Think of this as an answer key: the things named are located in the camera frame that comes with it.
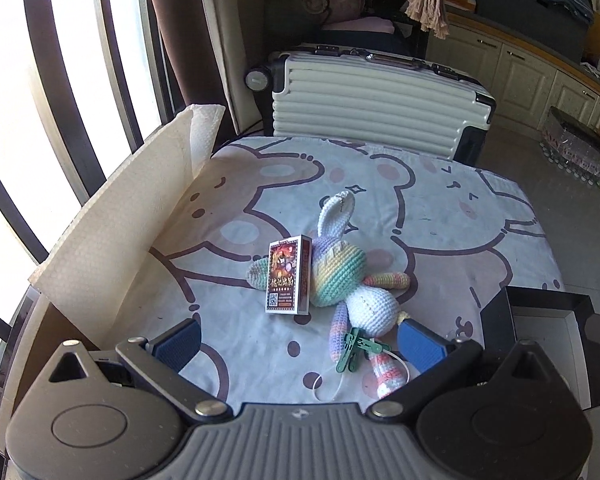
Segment white ribbed suitcase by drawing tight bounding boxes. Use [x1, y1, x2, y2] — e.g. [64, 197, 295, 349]
[244, 44, 497, 167]

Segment beige curtain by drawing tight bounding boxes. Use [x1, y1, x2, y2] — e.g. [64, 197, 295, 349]
[195, 0, 282, 137]

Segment pack of water bottles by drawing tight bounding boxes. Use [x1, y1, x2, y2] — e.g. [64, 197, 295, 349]
[540, 106, 600, 187]

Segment dark blue cloth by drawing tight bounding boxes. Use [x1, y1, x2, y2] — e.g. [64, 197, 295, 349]
[314, 27, 422, 54]

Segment black cardboard box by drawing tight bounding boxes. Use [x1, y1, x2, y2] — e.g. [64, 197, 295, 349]
[480, 287, 600, 411]

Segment large black screen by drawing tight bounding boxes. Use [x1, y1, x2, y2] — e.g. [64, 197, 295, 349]
[472, 0, 597, 62]

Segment beige string mop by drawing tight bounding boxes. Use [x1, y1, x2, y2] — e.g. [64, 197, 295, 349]
[405, 0, 451, 40]

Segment brown curtain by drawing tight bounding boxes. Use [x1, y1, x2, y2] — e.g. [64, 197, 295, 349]
[142, 0, 192, 127]

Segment bear printed blanket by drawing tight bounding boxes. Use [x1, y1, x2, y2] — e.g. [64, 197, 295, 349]
[97, 135, 566, 411]

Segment pastel crocheted bunny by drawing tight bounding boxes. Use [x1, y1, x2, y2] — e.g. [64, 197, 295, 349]
[245, 191, 413, 402]

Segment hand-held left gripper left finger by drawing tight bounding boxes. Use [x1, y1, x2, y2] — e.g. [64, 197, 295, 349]
[46, 318, 234, 423]

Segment cream kitchen cabinets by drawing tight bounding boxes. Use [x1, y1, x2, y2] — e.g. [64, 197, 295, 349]
[425, 10, 600, 142]

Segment red playing card box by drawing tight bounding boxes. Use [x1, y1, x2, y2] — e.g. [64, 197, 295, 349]
[265, 234, 314, 316]

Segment thin white cord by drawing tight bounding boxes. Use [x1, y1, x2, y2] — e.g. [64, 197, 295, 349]
[311, 350, 411, 404]

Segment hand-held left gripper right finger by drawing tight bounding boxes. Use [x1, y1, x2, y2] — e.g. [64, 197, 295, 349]
[366, 320, 567, 419]

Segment white foam sheet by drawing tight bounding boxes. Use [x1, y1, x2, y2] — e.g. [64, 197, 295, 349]
[27, 104, 227, 354]

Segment black window grille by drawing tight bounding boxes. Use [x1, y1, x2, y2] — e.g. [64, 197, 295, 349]
[0, 0, 181, 396]

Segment green plastic clip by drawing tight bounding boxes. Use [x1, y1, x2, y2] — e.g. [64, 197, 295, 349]
[336, 328, 394, 374]

